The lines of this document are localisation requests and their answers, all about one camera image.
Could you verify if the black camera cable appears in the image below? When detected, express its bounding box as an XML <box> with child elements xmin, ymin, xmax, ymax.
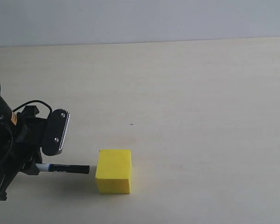
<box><xmin>11</xmin><ymin>100</ymin><xmax>53</xmax><ymax>117</ymax></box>

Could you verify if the black white whiteboard marker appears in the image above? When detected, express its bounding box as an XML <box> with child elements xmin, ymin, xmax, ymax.
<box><xmin>36</xmin><ymin>163</ymin><xmax>90</xmax><ymax>174</ymax></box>

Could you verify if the yellow foam cube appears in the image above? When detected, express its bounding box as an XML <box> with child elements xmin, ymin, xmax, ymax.
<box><xmin>95</xmin><ymin>149</ymin><xmax>132</xmax><ymax>194</ymax></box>

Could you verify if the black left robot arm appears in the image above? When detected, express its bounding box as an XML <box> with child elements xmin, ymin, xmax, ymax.
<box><xmin>0</xmin><ymin>87</ymin><xmax>46</xmax><ymax>201</ymax></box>

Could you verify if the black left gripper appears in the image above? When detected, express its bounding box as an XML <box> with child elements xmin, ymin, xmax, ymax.
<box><xmin>0</xmin><ymin>105</ymin><xmax>47</xmax><ymax>201</ymax></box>

